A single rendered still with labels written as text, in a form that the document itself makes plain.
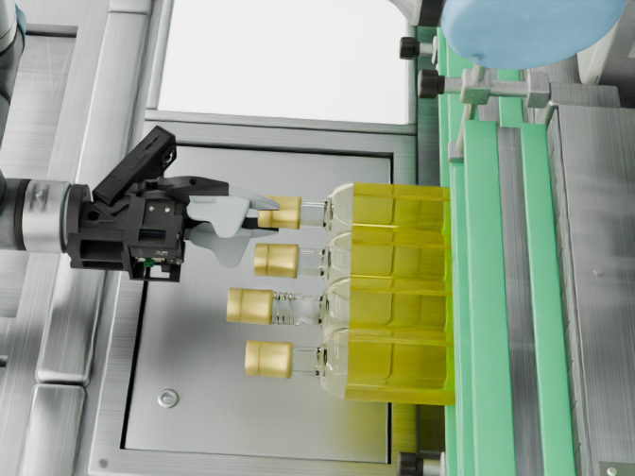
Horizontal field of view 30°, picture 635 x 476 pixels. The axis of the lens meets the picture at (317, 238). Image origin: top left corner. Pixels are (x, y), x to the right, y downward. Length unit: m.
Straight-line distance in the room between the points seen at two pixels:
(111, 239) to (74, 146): 0.31
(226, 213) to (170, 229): 0.06
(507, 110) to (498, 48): 0.52
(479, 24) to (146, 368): 0.66
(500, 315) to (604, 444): 0.15
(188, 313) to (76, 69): 0.41
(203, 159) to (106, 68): 0.20
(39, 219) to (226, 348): 0.25
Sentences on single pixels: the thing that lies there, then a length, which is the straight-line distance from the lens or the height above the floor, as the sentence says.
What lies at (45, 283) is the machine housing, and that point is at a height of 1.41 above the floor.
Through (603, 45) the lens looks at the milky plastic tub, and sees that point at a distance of 1.18.
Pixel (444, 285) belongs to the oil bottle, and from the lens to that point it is 1.17.
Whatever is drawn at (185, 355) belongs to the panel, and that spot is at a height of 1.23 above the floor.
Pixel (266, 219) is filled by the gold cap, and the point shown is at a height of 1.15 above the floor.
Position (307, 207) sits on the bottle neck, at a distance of 1.23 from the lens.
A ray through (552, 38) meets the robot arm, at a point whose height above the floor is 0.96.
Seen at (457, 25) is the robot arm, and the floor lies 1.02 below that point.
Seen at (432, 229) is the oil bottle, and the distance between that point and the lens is 1.21.
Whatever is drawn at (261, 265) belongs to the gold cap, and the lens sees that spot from 1.20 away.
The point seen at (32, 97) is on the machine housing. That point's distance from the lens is 1.59.
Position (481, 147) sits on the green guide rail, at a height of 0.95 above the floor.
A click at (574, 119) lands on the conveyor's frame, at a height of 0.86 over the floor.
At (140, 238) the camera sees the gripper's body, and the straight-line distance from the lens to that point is 1.20.
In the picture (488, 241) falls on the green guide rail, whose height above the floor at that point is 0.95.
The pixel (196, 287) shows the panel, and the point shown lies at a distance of 1.34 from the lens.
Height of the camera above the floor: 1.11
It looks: level
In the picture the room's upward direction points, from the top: 87 degrees counter-clockwise
